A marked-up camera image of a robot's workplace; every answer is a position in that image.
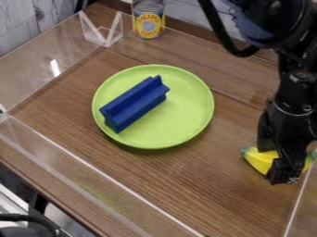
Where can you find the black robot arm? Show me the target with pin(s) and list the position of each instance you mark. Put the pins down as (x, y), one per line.
(283, 25)

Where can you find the yellow labelled tin can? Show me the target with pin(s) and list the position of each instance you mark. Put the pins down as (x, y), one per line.
(148, 19)

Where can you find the yellow toy banana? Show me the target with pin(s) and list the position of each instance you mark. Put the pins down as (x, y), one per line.
(260, 161)

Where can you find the clear acrylic front wall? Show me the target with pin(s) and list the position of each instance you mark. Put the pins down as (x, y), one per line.
(108, 208)

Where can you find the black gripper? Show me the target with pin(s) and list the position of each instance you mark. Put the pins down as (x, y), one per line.
(284, 132)

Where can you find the green round plate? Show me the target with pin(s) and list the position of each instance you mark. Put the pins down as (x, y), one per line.
(176, 120)

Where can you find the blue plastic block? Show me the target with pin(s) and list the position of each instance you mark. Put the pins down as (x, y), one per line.
(123, 110)

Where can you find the clear acrylic triangular bracket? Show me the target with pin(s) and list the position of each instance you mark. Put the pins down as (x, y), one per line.
(101, 35)

